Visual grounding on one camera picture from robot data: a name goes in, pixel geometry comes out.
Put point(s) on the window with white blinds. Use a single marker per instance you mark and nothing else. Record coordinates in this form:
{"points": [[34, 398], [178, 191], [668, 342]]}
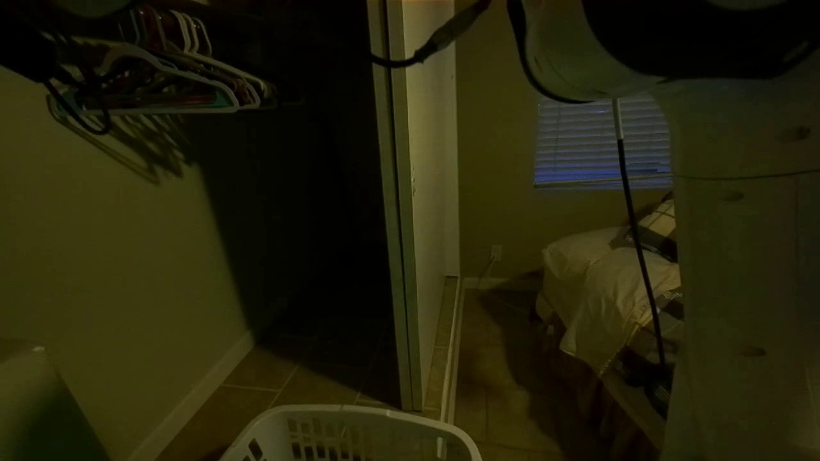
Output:
{"points": [[576, 144]]}

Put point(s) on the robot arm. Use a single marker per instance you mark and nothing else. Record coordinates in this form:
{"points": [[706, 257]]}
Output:
{"points": [[737, 243]]}

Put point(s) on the bed with cream bedding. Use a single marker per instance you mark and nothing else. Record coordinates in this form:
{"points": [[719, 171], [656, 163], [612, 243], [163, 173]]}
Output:
{"points": [[602, 288]]}

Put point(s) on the sliding closet door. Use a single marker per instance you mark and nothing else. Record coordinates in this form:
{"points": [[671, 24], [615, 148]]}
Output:
{"points": [[419, 192]]}

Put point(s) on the wall socket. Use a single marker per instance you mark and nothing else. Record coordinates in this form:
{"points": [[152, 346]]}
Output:
{"points": [[495, 253]]}

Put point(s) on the bunch of plastic clothes hangers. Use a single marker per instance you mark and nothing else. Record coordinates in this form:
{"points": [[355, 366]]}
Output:
{"points": [[160, 77]]}

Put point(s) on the plaid pillow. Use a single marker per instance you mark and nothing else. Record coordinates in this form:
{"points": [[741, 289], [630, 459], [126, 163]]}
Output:
{"points": [[660, 224]]}

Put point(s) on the white plastic laundry basket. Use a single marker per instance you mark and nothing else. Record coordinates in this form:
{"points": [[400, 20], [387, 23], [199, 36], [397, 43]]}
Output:
{"points": [[359, 435]]}

